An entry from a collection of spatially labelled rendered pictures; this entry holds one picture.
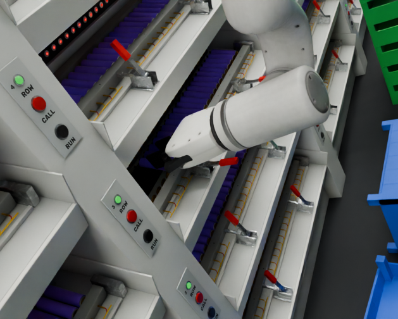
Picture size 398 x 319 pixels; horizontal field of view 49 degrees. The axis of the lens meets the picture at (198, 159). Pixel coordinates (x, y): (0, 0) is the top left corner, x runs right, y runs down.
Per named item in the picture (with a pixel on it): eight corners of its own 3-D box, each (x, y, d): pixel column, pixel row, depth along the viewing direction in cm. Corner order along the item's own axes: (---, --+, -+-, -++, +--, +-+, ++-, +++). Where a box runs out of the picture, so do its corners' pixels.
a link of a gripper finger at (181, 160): (204, 138, 71) (190, 134, 76) (170, 171, 70) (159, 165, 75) (208, 143, 72) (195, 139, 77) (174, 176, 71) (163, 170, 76)
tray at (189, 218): (275, 66, 113) (273, 31, 107) (188, 259, 73) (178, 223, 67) (202, 61, 120) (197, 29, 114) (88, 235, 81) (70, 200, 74)
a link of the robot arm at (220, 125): (235, 84, 70) (221, 90, 72) (217, 118, 64) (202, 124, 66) (264, 123, 73) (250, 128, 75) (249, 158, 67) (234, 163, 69)
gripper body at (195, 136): (228, 89, 72) (180, 111, 79) (207, 128, 65) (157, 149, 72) (253, 123, 75) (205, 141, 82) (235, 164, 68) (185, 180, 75)
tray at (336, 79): (354, 55, 178) (357, 23, 169) (331, 154, 139) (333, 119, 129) (303, 52, 185) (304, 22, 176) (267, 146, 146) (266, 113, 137)
